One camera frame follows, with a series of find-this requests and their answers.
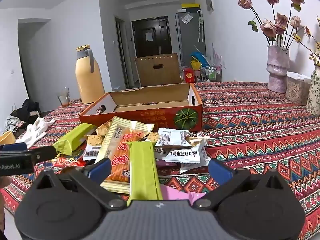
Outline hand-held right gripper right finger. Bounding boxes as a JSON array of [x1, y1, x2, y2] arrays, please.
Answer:
[[195, 158, 286, 210]]

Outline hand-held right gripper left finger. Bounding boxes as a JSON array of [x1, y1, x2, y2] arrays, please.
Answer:
[[34, 158, 126, 211]]

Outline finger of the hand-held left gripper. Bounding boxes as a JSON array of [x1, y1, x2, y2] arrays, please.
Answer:
[[27, 145, 57, 162], [0, 142, 27, 152]]

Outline cream striped orange snack packet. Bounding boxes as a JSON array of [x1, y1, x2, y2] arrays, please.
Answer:
[[95, 116, 155, 194]]

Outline orange red chips bag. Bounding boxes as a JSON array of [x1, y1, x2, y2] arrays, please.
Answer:
[[54, 151, 88, 168]]

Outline green snack bar packet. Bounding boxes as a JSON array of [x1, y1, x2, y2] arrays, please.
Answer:
[[53, 124, 97, 155], [127, 141, 163, 207]]

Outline pile of white cookie packets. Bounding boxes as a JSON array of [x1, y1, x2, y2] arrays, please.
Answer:
[[82, 122, 212, 173]]

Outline pink snack packet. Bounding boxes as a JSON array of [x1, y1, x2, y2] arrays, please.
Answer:
[[160, 184, 207, 205]]

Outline orange cardboard box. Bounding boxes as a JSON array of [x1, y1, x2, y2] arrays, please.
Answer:
[[79, 83, 203, 132]]

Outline yellow cup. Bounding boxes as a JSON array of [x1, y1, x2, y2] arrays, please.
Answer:
[[0, 130, 16, 145]]

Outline dark clothes pile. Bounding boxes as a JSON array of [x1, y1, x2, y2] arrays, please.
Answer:
[[5, 99, 40, 133]]

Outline patterned red tablecloth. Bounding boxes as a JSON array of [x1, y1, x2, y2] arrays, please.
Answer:
[[0, 81, 320, 240]]

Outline glass cup with drink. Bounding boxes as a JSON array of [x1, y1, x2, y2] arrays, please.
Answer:
[[57, 87, 72, 108]]

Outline yellow thermos jug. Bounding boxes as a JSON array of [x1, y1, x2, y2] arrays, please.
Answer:
[[75, 44, 105, 104]]

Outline red gift box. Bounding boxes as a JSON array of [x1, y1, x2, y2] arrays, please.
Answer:
[[184, 67, 196, 83]]

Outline pink textured vase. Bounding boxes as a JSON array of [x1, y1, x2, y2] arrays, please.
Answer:
[[266, 45, 290, 94]]

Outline grey interior door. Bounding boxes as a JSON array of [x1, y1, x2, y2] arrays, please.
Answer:
[[115, 16, 130, 88]]

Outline blue plastic bin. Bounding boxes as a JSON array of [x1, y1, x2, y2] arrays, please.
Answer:
[[191, 52, 208, 64]]

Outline floral patterned vase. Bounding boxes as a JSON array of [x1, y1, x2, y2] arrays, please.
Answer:
[[305, 66, 320, 117]]

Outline black entrance door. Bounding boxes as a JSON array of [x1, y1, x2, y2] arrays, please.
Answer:
[[132, 16, 173, 58]]

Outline grey refrigerator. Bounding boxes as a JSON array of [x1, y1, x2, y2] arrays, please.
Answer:
[[175, 10, 207, 67]]

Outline white hanging umbrellas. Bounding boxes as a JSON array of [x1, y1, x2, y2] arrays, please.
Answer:
[[196, 10, 204, 43]]

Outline yellow flower branches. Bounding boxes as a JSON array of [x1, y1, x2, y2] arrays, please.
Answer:
[[292, 15, 320, 68]]

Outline dried pink roses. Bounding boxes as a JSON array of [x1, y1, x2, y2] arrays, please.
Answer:
[[234, 0, 310, 48]]

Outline wire rack with bottles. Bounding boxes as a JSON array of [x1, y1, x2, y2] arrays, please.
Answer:
[[200, 64, 222, 82]]

